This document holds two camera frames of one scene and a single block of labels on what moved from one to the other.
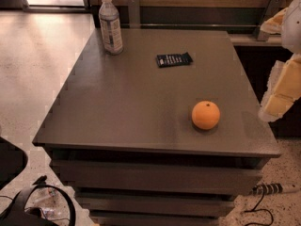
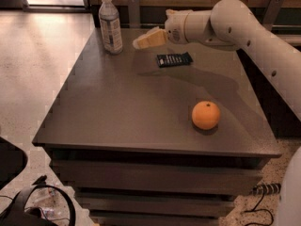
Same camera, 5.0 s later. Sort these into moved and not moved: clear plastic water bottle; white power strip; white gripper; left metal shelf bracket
Moved: white gripper
Not moved: clear plastic water bottle; left metal shelf bracket; white power strip
